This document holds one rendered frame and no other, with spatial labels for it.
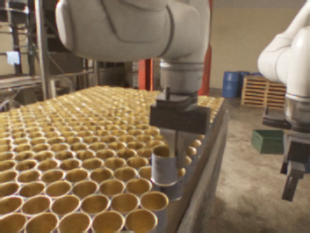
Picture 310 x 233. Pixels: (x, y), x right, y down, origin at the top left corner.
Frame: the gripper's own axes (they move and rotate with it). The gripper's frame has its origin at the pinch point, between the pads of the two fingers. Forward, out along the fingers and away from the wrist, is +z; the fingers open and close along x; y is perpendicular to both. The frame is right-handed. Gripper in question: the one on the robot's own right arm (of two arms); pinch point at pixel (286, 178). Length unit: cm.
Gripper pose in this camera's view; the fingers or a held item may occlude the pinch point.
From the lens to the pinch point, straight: 66.4
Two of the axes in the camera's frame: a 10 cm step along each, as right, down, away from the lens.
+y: 8.8, 1.6, -4.5
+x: 4.8, -2.5, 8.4
